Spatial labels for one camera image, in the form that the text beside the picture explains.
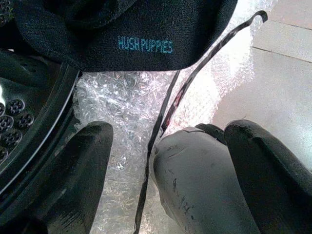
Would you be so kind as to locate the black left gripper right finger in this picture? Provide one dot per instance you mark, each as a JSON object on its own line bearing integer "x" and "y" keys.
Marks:
{"x": 273, "y": 185}

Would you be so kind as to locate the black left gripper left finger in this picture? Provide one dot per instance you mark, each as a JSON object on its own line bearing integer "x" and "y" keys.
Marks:
{"x": 73, "y": 180}

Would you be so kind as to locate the black Hush Puppies sock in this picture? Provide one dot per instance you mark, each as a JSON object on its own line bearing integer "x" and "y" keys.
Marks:
{"x": 146, "y": 24}

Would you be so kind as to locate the white front load washing machine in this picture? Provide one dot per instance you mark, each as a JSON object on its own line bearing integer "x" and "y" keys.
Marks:
{"x": 14, "y": 117}

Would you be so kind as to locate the clear bubble wrap sheet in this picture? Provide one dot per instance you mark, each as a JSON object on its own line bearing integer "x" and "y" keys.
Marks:
{"x": 117, "y": 102}

